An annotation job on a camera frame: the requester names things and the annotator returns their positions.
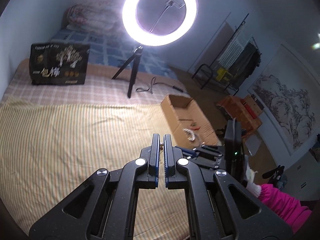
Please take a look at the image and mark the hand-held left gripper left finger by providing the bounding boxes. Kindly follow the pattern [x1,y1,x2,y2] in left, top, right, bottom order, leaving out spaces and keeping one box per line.
[29,133,160,240]

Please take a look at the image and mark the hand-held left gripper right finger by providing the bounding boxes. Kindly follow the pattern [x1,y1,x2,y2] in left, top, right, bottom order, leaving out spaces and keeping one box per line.
[164,134,293,240]

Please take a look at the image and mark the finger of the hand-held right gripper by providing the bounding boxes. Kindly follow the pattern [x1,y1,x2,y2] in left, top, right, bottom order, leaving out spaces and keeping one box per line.
[175,145,223,169]
[192,144,225,156]

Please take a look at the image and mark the long pearl necklace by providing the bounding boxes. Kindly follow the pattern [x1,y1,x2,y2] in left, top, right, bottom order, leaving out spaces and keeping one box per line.
[183,127,199,144]

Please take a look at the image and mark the cardboard box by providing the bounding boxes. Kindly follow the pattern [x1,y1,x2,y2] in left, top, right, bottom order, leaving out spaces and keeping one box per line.
[161,94,221,147]

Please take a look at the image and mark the person's right forearm pink sleeve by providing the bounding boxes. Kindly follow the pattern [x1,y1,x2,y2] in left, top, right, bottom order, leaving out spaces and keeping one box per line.
[257,183,313,236]

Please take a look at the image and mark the person's right hand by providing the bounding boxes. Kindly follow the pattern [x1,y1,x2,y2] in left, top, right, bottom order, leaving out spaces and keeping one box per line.
[243,154,262,198]

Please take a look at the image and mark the white paper sheet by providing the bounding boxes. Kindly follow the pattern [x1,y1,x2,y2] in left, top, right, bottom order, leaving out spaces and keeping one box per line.
[244,134,263,156]

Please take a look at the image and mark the wooden box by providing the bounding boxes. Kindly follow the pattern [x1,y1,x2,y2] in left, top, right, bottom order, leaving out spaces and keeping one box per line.
[241,93,263,120]

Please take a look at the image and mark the black shoe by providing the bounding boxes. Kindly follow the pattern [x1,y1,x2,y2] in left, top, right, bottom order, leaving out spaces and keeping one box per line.
[262,165,286,181]

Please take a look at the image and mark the yellow box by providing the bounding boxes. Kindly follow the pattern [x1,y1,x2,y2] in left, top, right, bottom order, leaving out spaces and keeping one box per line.
[216,67,232,82]

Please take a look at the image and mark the black metal shoe rack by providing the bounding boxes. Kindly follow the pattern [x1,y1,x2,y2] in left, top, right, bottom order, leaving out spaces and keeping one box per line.
[192,63,238,93]

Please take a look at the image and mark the dark hanging garments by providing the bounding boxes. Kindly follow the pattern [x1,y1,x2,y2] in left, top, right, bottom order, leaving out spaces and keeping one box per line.
[232,39,262,86]

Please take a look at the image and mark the white striped garment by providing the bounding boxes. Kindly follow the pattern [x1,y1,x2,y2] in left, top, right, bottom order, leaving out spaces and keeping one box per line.
[217,35,247,68]

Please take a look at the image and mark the yellow striped cloth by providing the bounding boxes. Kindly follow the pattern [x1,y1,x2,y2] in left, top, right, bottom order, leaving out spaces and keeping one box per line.
[0,98,221,240]

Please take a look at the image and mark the black tripod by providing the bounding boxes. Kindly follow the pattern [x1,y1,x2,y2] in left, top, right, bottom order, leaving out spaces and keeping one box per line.
[111,45,145,99]

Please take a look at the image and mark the black clothes rack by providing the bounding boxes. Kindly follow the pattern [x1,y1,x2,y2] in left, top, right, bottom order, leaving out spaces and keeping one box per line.
[212,13,262,93]

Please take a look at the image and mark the blue patterned bed sheet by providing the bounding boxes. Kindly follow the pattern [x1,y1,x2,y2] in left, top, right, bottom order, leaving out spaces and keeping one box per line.
[47,27,187,77]

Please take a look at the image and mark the black snack bag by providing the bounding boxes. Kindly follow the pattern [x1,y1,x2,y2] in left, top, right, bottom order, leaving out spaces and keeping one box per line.
[30,42,91,86]

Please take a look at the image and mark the rolled floral quilt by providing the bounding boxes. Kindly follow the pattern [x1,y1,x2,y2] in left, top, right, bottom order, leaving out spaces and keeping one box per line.
[65,1,131,35]

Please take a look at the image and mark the landscape wall painting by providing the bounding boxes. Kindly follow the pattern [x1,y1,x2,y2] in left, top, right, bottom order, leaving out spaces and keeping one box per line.
[247,43,317,156]

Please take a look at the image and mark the black power cable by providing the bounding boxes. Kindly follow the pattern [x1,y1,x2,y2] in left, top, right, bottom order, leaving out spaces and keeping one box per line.
[136,77,186,93]

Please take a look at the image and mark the white ring light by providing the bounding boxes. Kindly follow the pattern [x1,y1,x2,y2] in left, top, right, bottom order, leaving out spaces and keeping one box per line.
[122,0,198,47]

